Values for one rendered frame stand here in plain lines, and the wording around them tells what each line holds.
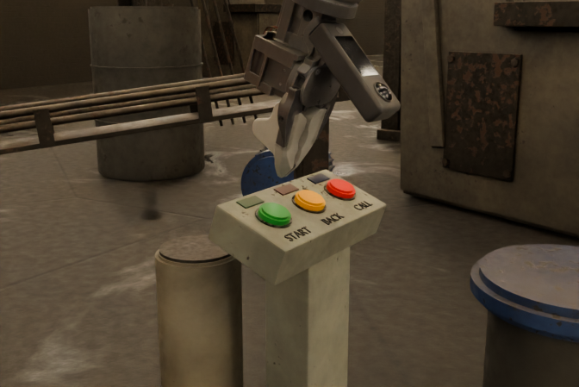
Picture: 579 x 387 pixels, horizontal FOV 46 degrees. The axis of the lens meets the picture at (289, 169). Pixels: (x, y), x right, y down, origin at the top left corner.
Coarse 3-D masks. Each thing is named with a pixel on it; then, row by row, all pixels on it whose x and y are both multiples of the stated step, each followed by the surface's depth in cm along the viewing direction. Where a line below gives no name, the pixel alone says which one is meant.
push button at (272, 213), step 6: (264, 204) 81; (270, 204) 81; (276, 204) 82; (258, 210) 80; (264, 210) 80; (270, 210) 80; (276, 210) 80; (282, 210) 81; (288, 210) 81; (264, 216) 79; (270, 216) 79; (276, 216) 79; (282, 216) 80; (288, 216) 80; (270, 222) 79; (276, 222) 79; (282, 222) 79; (288, 222) 80
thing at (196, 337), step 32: (160, 256) 92; (192, 256) 91; (224, 256) 91; (160, 288) 92; (192, 288) 90; (224, 288) 91; (160, 320) 94; (192, 320) 91; (224, 320) 92; (160, 352) 96; (192, 352) 92; (224, 352) 93; (192, 384) 93; (224, 384) 94
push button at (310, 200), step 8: (296, 192) 87; (304, 192) 87; (312, 192) 88; (296, 200) 86; (304, 200) 85; (312, 200) 86; (320, 200) 86; (304, 208) 85; (312, 208) 85; (320, 208) 85
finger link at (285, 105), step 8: (304, 80) 72; (296, 88) 71; (288, 96) 71; (296, 96) 71; (280, 104) 72; (288, 104) 71; (296, 104) 72; (280, 112) 72; (288, 112) 71; (296, 112) 73; (280, 120) 73; (288, 120) 72; (280, 128) 73; (288, 128) 73; (280, 136) 74; (288, 136) 74; (280, 144) 74
